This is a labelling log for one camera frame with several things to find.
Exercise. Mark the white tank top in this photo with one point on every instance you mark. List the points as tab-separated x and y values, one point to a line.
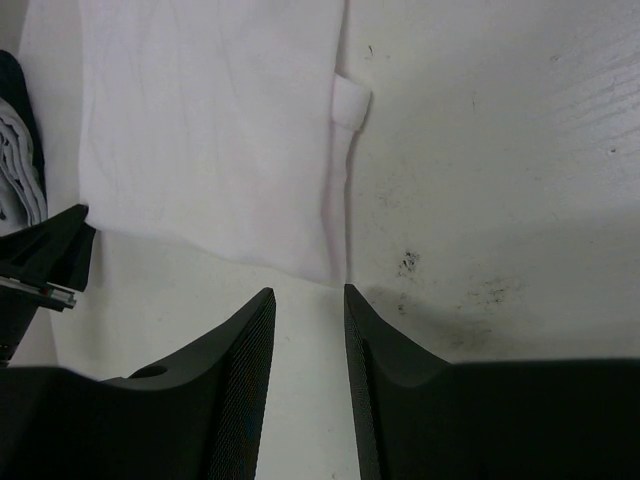
222	125

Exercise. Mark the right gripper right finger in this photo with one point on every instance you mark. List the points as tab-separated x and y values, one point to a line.
417	416

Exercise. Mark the black folded garment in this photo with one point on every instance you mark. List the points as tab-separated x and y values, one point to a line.
14	91

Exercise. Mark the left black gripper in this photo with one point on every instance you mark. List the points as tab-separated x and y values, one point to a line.
57	251

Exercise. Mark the folded grey tank tops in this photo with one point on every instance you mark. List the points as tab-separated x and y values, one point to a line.
23	200

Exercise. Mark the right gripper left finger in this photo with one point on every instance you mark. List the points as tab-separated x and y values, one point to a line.
194	414

